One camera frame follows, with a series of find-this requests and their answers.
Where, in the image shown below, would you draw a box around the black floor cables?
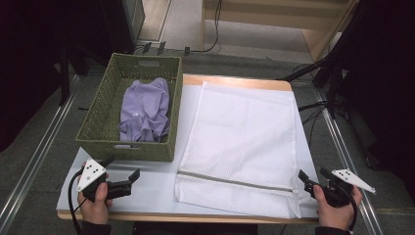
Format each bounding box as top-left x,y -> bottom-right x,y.
298,100 -> 329,138

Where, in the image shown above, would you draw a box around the black metal stand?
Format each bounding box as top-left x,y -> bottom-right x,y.
58,42 -> 89,107
277,0 -> 373,118

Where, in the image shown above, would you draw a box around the dark cabinet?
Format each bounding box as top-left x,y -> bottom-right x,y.
101,0 -> 146,55

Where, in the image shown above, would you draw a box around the person's left hand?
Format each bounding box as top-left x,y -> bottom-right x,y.
77,182 -> 114,224

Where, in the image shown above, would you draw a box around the person's right hand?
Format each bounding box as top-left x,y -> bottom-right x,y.
313,185 -> 363,229

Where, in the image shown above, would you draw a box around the light wooden furniture frame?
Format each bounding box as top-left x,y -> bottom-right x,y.
200,0 -> 360,62

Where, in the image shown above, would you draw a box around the white mesh laundry bag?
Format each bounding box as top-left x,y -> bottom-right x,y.
174,81 -> 302,219

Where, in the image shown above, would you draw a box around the thin black hanging cable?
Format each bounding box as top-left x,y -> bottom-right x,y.
192,0 -> 223,54

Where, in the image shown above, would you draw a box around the left hand-held gripper cable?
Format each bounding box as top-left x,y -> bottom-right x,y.
68,169 -> 87,235

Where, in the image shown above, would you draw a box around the pale blue table sheet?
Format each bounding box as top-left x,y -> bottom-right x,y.
56,83 -> 320,219

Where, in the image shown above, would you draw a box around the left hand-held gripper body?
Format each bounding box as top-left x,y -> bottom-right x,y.
76,157 -> 133,204

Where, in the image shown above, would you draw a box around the green woven basket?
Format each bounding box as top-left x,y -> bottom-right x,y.
74,52 -> 183,164

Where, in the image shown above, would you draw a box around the hand-held gripper cable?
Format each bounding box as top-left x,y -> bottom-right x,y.
68,169 -> 87,235
339,190 -> 358,233

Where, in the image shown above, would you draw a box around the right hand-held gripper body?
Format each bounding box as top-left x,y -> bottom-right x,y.
304,168 -> 376,209

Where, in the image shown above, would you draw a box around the right hand-held gripper cable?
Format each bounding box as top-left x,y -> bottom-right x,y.
339,190 -> 358,233

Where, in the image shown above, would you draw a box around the metal floor rail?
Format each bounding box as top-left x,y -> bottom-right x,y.
0,74 -> 81,229
314,87 -> 385,235

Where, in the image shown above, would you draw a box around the purple shirt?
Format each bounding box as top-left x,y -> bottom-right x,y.
118,76 -> 171,144

